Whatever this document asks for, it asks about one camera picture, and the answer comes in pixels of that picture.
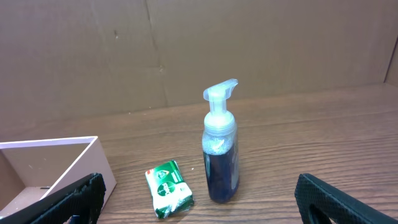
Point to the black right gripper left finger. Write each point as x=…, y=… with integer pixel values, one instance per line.
x=79, y=202

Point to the green soap bar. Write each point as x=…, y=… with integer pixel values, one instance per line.
x=170, y=193

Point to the foaming soap pump bottle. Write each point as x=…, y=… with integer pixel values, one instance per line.
x=220, y=143

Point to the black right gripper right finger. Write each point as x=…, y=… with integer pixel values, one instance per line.
x=320, y=202

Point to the white cardboard box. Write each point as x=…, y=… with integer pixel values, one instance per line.
x=33, y=170

